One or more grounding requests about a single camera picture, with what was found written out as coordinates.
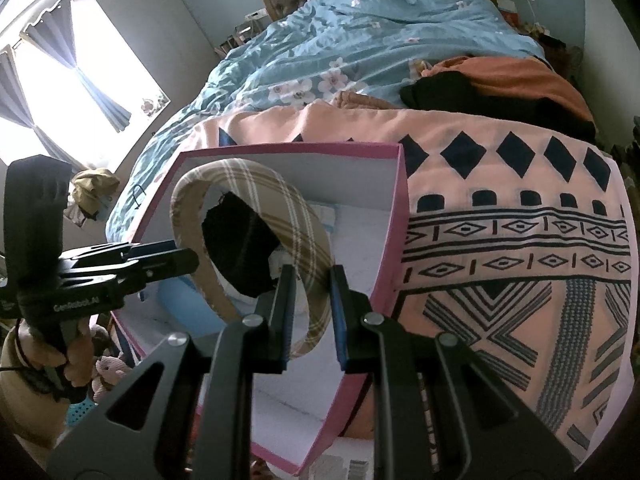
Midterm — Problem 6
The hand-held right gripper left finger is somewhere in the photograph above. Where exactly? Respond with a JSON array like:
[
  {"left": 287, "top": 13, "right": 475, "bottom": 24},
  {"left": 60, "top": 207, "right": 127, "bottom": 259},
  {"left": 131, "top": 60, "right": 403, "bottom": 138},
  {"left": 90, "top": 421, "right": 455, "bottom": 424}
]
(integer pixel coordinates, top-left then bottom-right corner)
[{"left": 47, "top": 264, "right": 297, "bottom": 480}]

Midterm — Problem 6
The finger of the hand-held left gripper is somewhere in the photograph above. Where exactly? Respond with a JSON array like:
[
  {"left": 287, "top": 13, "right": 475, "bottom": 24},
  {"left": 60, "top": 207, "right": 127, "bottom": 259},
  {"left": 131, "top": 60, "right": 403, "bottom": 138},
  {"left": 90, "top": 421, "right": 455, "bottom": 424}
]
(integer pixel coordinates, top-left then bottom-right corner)
[
  {"left": 127, "top": 240, "right": 181, "bottom": 257},
  {"left": 120, "top": 248, "right": 201, "bottom": 292}
]

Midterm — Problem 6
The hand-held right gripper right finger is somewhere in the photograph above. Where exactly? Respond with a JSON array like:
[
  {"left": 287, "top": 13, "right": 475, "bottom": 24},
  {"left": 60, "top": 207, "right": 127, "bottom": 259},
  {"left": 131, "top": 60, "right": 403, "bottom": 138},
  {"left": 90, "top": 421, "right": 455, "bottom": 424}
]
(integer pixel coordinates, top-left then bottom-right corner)
[{"left": 329, "top": 265, "right": 577, "bottom": 480}]

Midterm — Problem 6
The light blue rounded case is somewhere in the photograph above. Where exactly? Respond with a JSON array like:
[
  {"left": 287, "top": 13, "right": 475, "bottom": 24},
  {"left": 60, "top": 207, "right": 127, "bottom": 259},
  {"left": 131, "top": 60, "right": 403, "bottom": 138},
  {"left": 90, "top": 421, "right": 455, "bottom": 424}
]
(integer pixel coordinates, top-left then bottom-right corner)
[{"left": 158, "top": 279, "right": 222, "bottom": 335}]

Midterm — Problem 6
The black cloth mask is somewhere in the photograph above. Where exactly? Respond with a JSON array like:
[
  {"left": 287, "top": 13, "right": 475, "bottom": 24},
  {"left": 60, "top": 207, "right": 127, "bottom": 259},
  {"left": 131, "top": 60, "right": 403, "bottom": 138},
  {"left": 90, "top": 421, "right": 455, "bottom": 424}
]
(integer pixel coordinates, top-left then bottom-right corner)
[{"left": 201, "top": 192, "right": 282, "bottom": 298}]

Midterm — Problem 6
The plaid fabric headband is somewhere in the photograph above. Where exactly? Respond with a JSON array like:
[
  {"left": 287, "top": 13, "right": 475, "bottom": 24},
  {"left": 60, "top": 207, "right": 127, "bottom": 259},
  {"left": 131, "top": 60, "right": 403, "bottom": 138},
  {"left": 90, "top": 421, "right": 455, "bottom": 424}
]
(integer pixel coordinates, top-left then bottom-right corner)
[{"left": 170, "top": 158, "right": 337, "bottom": 357}]

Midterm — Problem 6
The pink cardboard box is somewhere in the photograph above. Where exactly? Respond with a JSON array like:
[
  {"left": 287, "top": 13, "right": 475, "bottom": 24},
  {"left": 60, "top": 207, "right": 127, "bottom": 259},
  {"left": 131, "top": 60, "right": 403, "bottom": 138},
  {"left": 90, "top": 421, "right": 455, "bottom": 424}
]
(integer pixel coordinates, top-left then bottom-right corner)
[{"left": 106, "top": 142, "right": 412, "bottom": 477}]

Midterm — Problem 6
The person's left forearm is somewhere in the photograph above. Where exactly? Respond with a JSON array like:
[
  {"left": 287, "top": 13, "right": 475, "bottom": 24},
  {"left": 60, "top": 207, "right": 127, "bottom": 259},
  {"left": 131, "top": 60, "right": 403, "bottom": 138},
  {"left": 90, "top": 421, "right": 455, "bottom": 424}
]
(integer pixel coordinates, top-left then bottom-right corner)
[{"left": 0, "top": 332, "right": 68, "bottom": 453}]

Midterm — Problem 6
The person's left hand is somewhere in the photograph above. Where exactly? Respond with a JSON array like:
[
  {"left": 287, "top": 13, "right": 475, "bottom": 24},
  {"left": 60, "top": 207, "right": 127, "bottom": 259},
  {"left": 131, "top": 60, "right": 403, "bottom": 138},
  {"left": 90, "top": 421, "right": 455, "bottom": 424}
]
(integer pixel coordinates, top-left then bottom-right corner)
[{"left": 16, "top": 316, "right": 95, "bottom": 397}]

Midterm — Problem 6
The olive green clothing pile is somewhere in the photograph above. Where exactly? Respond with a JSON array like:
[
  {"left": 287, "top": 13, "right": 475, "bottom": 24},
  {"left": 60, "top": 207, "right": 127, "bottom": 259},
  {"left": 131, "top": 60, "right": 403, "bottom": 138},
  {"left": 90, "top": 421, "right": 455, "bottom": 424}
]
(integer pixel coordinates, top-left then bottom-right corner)
[{"left": 69, "top": 167, "right": 122, "bottom": 222}]

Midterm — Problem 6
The striped white zip pouch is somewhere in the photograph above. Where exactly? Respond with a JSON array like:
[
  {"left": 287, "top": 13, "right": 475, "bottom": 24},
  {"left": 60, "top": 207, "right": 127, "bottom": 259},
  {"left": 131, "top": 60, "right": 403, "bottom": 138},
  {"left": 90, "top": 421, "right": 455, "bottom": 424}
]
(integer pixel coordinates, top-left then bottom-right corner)
[{"left": 310, "top": 203, "right": 342, "bottom": 235}]

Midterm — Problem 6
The grey-blue tied curtain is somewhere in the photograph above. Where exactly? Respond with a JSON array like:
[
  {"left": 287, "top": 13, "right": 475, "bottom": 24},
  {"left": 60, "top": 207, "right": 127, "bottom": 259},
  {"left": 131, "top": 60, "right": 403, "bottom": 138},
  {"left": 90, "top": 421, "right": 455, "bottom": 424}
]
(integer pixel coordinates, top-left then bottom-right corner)
[
  {"left": 20, "top": 4, "right": 133, "bottom": 134},
  {"left": 0, "top": 46, "right": 68, "bottom": 162}
]

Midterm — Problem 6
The pink plush toy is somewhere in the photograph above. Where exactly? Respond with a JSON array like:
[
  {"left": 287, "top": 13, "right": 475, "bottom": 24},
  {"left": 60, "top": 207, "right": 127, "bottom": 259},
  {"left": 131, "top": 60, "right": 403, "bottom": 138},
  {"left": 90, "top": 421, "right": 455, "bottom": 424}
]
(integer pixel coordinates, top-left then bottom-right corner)
[{"left": 92, "top": 354, "right": 135, "bottom": 393}]

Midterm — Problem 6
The white printed paper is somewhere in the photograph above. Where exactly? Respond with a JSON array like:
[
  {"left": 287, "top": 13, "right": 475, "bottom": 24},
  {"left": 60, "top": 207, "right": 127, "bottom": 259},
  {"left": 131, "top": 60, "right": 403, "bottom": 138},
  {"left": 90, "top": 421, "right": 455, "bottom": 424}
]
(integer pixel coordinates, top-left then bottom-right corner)
[{"left": 306, "top": 454, "right": 375, "bottom": 480}]

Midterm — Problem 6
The peach geometric patterned blanket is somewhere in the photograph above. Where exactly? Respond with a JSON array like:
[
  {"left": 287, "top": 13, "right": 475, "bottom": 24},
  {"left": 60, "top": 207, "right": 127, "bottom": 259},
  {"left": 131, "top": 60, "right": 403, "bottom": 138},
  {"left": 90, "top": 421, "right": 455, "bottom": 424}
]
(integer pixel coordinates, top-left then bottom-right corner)
[{"left": 189, "top": 101, "right": 637, "bottom": 472}]

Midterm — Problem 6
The teal dotted item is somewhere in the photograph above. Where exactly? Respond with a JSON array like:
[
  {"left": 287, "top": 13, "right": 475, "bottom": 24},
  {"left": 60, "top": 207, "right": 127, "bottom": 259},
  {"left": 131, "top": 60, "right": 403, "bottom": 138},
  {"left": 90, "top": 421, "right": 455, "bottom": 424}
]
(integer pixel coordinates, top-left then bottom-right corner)
[{"left": 64, "top": 399, "right": 97, "bottom": 430}]

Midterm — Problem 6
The black cloth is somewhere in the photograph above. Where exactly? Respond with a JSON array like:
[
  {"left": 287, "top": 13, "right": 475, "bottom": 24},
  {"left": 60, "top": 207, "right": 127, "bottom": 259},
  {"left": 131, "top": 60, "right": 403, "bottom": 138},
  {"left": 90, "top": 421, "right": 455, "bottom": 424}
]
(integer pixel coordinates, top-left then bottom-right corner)
[{"left": 398, "top": 70, "right": 597, "bottom": 137}]

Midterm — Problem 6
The blue floral duvet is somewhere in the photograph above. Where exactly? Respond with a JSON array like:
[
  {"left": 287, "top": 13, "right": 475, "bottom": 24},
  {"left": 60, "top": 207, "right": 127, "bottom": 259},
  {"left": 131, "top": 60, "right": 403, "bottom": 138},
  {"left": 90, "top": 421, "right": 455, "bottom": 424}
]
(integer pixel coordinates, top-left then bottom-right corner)
[{"left": 104, "top": 0, "right": 547, "bottom": 248}]

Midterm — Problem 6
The orange cloth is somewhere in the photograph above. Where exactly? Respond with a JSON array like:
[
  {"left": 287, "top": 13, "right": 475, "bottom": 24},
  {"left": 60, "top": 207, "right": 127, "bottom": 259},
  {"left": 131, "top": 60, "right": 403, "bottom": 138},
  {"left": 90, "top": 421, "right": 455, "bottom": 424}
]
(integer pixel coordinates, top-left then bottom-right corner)
[{"left": 429, "top": 54, "right": 597, "bottom": 132}]

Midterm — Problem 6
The black cable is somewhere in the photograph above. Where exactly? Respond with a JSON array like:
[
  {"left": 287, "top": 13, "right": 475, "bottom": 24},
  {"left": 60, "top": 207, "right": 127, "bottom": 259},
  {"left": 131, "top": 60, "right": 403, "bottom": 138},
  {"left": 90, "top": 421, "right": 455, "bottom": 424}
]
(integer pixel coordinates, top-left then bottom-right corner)
[{"left": 0, "top": 322, "right": 56, "bottom": 396}]

